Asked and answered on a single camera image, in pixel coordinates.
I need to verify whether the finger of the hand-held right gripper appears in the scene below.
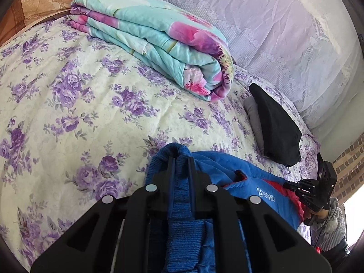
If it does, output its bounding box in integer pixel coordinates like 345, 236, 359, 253
283, 179, 319, 202

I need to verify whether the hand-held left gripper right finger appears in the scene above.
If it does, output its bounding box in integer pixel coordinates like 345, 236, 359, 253
188, 158, 334, 273

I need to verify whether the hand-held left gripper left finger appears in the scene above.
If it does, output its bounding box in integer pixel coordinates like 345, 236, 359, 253
30, 156, 175, 273

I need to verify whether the person's right hand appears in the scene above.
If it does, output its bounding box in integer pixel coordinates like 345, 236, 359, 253
305, 209, 329, 226

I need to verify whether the folded black cloth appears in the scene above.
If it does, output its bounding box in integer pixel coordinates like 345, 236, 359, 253
249, 83, 302, 168

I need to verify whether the folded grey cloth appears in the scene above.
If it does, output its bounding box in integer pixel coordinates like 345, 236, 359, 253
244, 95, 266, 155

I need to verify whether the purple floral bed sheet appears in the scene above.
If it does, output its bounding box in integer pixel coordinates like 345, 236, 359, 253
0, 17, 322, 273

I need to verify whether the folded teal pink floral quilt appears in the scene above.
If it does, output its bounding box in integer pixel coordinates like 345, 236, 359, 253
70, 0, 235, 102

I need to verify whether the lavender lace headboard cover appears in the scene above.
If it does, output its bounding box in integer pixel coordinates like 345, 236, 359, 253
108, 0, 362, 145

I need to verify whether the orange patterned blanket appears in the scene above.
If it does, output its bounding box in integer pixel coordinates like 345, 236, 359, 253
0, 0, 114, 46

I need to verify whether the black cable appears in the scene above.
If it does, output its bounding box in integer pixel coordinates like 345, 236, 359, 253
313, 223, 326, 252

